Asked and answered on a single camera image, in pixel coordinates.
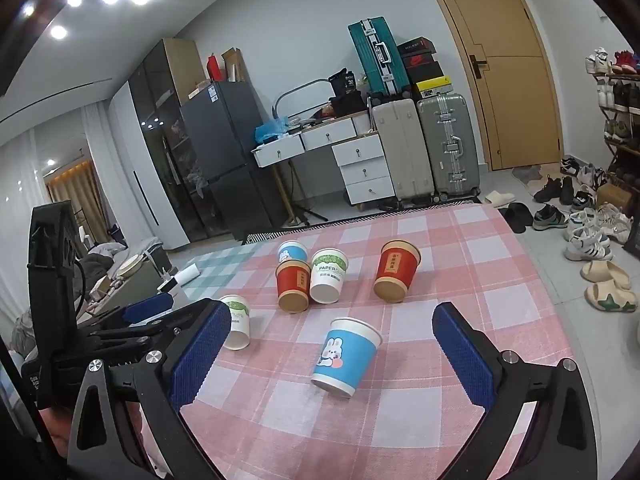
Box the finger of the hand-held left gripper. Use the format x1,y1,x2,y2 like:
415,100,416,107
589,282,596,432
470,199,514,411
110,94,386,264
75,327,168,361
87,294,175,333

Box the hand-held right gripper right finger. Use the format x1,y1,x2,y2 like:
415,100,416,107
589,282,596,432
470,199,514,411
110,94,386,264
432,302,601,480

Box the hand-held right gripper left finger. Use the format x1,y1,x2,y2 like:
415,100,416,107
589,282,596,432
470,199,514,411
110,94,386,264
67,299,232,480

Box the blue bunny paper cup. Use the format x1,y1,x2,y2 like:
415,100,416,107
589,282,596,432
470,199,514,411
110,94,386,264
311,316,384,399
277,240,309,266

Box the white green paper cup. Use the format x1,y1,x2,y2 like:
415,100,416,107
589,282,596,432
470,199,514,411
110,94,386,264
309,248,349,305
219,294,251,351

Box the red paper cup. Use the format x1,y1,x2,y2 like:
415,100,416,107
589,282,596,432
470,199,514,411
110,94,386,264
275,260,313,314
373,240,422,304

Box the round beige tin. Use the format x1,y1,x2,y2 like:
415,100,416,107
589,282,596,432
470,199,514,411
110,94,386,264
117,255,147,279

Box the grey blanket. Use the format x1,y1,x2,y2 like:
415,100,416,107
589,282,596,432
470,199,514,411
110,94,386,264
80,241,129,306

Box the green checked mat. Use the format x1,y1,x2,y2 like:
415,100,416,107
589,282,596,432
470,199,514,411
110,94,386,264
182,247,262,306

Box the brown curtain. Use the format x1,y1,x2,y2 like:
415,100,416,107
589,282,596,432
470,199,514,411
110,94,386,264
45,159,109,242

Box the pink checked tablecloth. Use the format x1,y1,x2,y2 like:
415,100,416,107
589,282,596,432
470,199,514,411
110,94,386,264
179,202,577,480

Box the black white striped rug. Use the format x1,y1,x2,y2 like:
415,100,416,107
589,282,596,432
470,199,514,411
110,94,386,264
242,196,483,246

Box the pair of black slippers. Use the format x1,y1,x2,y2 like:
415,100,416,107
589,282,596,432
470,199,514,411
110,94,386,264
500,202,535,234

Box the beige slide sandal green star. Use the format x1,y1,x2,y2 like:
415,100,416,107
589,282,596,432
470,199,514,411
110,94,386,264
585,281,640,314

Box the white slipper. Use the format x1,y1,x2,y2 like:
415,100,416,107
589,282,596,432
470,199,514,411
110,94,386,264
482,190,516,209

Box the dark grey refrigerator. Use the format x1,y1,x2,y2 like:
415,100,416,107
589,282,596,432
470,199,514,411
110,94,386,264
180,80,289,242

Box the glass display cabinet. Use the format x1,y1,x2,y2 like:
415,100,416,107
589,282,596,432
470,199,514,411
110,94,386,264
127,39,211,247

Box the cluster of sneakers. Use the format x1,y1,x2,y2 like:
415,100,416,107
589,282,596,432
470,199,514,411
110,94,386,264
532,156,633,262

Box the grey door mat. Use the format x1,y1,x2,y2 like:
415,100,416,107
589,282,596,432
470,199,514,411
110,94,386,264
511,164,547,194

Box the blue plastic bag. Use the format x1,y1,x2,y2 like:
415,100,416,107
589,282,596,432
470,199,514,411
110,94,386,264
255,116,291,145

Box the beige suitcase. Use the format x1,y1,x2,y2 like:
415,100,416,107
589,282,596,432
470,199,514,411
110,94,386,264
371,98,436,210

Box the white desk with drawers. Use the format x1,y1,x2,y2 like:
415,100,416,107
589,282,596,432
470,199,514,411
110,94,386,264
251,111,397,226

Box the silver suitcase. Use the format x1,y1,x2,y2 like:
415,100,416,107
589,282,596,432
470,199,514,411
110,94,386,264
416,92,482,204

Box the small cardboard box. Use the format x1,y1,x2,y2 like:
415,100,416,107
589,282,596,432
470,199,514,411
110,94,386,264
596,180,631,209

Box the grey arched desk lamp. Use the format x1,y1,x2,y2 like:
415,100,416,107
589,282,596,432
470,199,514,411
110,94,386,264
273,78,331,126

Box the wooden door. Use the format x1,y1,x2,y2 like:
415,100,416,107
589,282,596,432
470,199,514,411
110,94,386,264
417,0,561,171

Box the yellow black shoe box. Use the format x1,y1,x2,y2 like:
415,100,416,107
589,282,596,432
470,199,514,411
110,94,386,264
412,76,453,100

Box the black bag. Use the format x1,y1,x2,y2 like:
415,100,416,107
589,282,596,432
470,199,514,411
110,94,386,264
327,94,370,116

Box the wooden shoe rack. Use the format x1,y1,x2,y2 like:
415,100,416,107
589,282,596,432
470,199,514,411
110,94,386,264
585,47,640,191

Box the plain black shoe box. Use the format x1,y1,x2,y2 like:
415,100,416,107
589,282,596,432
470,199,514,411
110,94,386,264
406,62,443,84

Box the black box white label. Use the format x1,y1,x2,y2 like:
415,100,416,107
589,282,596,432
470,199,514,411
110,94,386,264
328,68,362,97

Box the red black shoe box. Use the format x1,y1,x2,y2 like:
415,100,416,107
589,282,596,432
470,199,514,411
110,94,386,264
401,52,440,69

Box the row of racked shoes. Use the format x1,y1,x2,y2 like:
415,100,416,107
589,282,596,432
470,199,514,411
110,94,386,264
586,47,640,146

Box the teal suitcase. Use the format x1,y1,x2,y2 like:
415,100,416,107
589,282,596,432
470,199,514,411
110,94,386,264
347,17,408,101

